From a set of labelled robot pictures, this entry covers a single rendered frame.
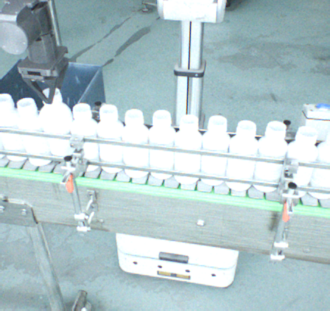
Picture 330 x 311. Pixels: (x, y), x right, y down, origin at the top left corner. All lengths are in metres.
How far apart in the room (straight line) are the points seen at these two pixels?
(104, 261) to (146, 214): 1.06
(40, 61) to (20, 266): 1.42
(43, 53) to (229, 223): 0.55
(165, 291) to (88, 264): 0.39
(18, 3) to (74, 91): 0.87
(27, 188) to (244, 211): 0.52
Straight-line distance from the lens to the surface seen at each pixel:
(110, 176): 0.98
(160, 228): 1.04
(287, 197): 0.84
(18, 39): 0.76
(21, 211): 1.13
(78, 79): 1.59
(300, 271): 2.10
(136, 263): 1.89
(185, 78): 1.51
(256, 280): 2.02
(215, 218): 0.98
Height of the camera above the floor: 1.67
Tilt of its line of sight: 40 degrees down
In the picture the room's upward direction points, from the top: straight up
